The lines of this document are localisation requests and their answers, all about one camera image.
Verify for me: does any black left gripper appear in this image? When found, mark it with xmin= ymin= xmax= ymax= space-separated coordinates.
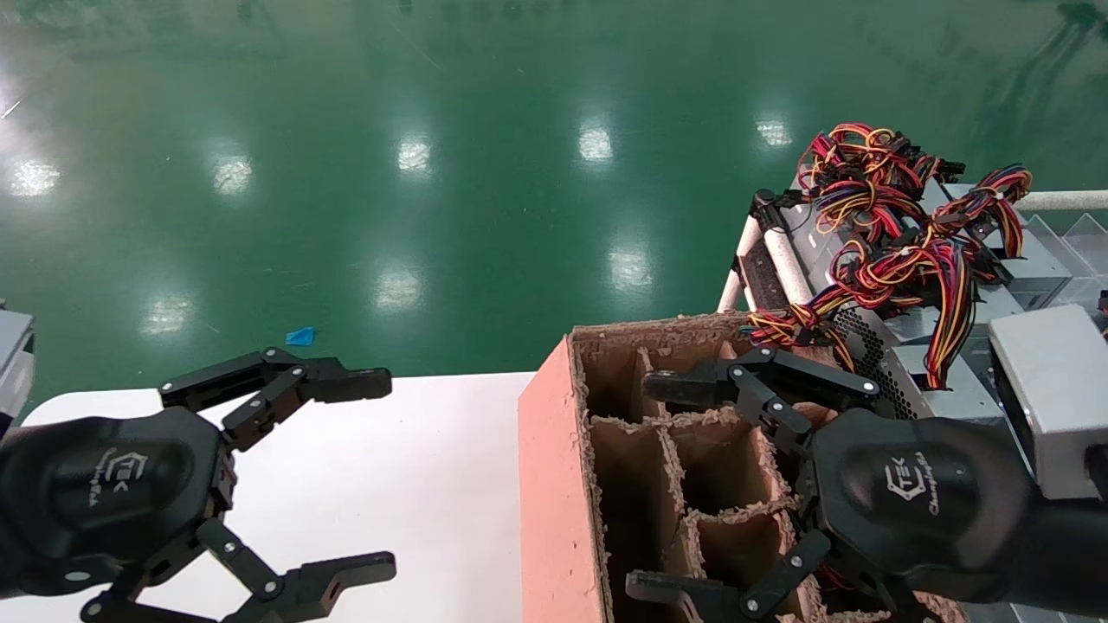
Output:
xmin=0 ymin=348 xmax=397 ymax=623

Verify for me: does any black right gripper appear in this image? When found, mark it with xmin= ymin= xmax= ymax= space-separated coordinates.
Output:
xmin=625 ymin=346 xmax=1035 ymax=623

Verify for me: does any cardboard box with dividers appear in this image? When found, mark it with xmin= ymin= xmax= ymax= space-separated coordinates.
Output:
xmin=518 ymin=311 xmax=966 ymax=623

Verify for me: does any grey power supply unit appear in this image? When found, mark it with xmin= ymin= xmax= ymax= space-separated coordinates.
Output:
xmin=883 ymin=286 xmax=1027 ymax=347
xmin=783 ymin=197 xmax=875 ymax=305
xmin=944 ymin=182 xmax=1074 ymax=291
xmin=831 ymin=307 xmax=1005 ymax=425

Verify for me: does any grey power supply, right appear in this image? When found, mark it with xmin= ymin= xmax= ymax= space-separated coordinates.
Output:
xmin=989 ymin=305 xmax=1108 ymax=501

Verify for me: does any clear acrylic divider tray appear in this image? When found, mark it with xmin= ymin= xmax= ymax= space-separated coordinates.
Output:
xmin=1017 ymin=212 xmax=1108 ymax=308

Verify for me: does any white pipe cart frame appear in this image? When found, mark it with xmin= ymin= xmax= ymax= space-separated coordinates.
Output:
xmin=717 ymin=189 xmax=1108 ymax=314

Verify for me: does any red yellow wire bundle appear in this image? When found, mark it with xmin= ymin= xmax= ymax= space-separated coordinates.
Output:
xmin=744 ymin=235 xmax=983 ymax=392
xmin=926 ymin=164 xmax=1034 ymax=260
xmin=795 ymin=121 xmax=966 ymax=245

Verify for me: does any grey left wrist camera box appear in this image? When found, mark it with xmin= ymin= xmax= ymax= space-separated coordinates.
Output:
xmin=0 ymin=307 xmax=37 ymax=434

